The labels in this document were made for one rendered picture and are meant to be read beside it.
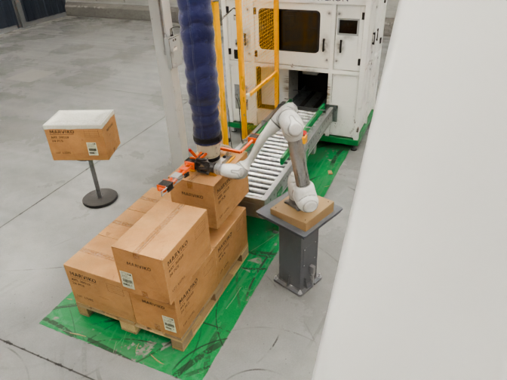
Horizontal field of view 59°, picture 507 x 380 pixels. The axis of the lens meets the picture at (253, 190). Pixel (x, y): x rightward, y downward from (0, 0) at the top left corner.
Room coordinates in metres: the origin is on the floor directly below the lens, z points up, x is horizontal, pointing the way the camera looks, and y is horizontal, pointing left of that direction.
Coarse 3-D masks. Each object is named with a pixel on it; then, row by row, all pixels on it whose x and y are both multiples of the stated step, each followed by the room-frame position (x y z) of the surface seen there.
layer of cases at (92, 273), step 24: (168, 192) 3.58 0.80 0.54; (120, 216) 3.21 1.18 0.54; (240, 216) 3.16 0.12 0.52; (96, 240) 2.89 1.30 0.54; (216, 240) 2.83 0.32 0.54; (240, 240) 3.14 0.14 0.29; (72, 264) 2.60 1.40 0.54; (96, 264) 2.59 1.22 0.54; (216, 264) 2.73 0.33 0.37; (72, 288) 2.60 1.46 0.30; (96, 288) 2.49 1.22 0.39; (120, 288) 2.39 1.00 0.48; (192, 288) 2.40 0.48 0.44; (120, 312) 2.41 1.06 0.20; (144, 312) 2.31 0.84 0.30; (168, 312) 2.22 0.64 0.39; (192, 312) 2.36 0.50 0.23
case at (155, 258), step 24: (144, 216) 2.63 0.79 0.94; (168, 216) 2.61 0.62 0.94; (192, 216) 2.60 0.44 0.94; (120, 240) 2.37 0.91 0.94; (144, 240) 2.36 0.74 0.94; (168, 240) 2.34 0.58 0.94; (192, 240) 2.47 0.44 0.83; (120, 264) 2.29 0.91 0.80; (144, 264) 2.20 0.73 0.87; (168, 264) 2.19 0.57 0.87; (192, 264) 2.44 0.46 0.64; (144, 288) 2.22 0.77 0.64; (168, 288) 2.15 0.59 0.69
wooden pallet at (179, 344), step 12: (240, 264) 3.11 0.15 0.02; (228, 276) 2.96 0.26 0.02; (216, 288) 2.69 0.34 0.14; (216, 300) 2.67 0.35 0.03; (84, 312) 2.58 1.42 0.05; (204, 312) 2.55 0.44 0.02; (132, 324) 2.37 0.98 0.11; (192, 324) 2.34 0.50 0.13; (168, 336) 2.24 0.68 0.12; (192, 336) 2.31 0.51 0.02; (180, 348) 2.20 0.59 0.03
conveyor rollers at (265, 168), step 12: (276, 132) 4.82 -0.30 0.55; (264, 144) 4.50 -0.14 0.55; (276, 144) 4.52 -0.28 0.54; (264, 156) 4.22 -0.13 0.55; (276, 156) 4.23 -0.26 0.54; (252, 168) 3.97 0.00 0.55; (264, 168) 4.00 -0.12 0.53; (276, 168) 3.95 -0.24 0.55; (252, 180) 3.76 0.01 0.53; (264, 180) 3.72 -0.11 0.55; (252, 192) 3.57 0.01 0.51; (264, 192) 3.52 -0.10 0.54
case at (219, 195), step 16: (240, 160) 3.22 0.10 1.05; (192, 176) 2.96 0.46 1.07; (208, 176) 2.95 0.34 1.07; (224, 176) 2.96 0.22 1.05; (176, 192) 2.95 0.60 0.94; (192, 192) 2.88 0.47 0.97; (208, 192) 2.82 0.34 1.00; (224, 192) 2.94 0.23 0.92; (240, 192) 3.19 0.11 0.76; (208, 208) 2.83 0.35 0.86; (224, 208) 2.93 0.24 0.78; (208, 224) 2.83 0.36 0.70
